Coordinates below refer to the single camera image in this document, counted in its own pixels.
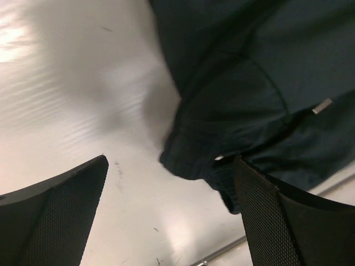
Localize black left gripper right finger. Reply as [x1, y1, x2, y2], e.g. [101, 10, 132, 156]
[234, 157, 354, 265]

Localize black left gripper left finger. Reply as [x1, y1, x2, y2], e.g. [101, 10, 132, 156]
[1, 155, 108, 265]

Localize dark navy shorts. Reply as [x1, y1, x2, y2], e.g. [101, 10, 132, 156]
[150, 1, 354, 214]

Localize aluminium table edge rail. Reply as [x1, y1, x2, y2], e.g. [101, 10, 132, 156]
[191, 177, 355, 266]

